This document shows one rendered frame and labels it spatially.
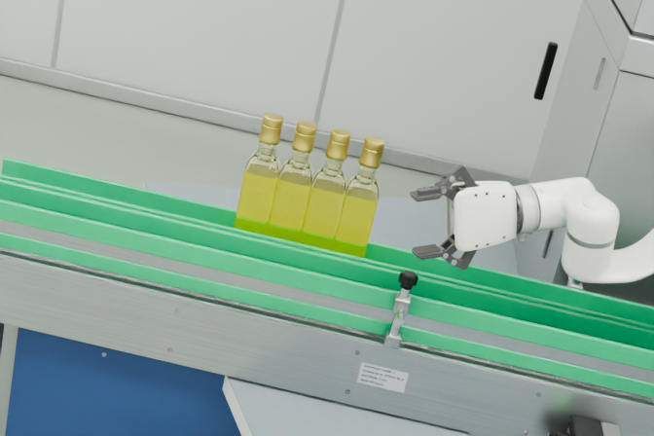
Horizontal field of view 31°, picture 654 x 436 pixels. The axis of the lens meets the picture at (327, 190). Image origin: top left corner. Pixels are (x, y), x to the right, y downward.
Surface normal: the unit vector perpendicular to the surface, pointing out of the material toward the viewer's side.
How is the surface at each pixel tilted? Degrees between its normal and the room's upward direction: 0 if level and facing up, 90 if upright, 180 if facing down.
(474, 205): 80
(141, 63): 90
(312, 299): 90
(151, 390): 90
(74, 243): 90
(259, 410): 0
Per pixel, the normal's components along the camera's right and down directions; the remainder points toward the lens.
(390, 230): 0.20, -0.91
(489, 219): 0.25, 0.27
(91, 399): -0.10, 0.36
